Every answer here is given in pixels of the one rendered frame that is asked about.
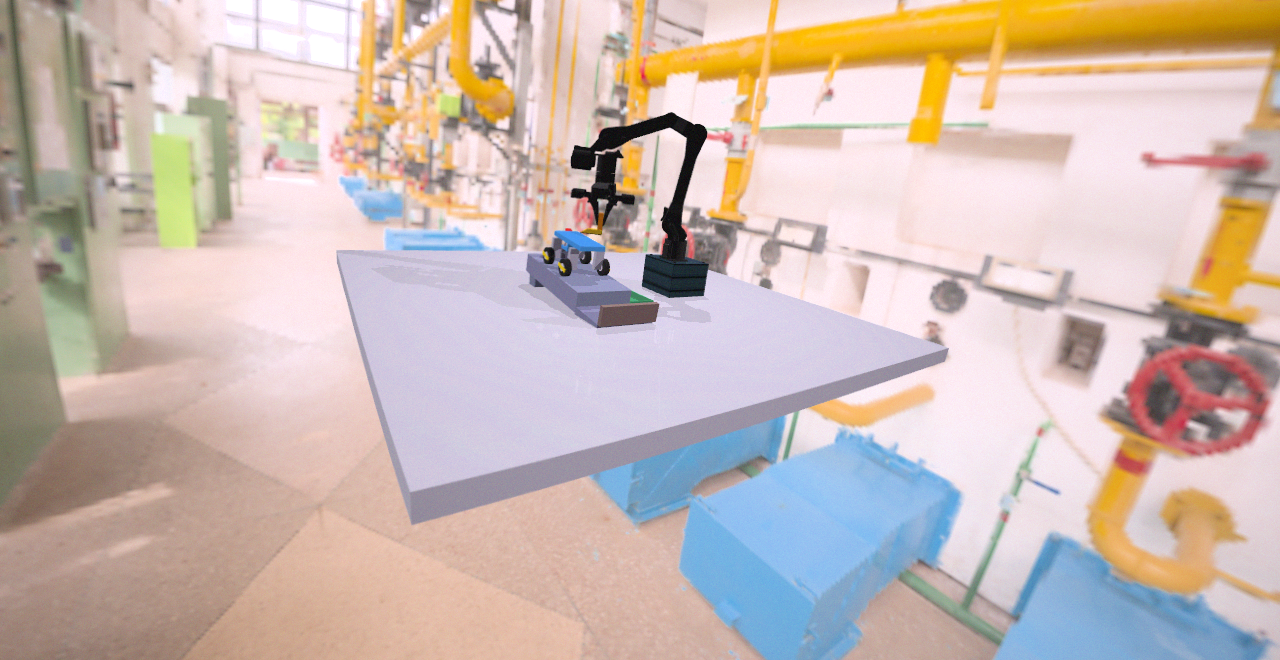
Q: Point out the yellow wedge chock with orange handle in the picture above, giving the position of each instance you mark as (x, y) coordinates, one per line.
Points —
(597, 231)

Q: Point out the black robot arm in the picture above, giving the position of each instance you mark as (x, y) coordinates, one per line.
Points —
(610, 138)

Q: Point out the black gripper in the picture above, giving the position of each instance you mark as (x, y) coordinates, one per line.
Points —
(603, 177)

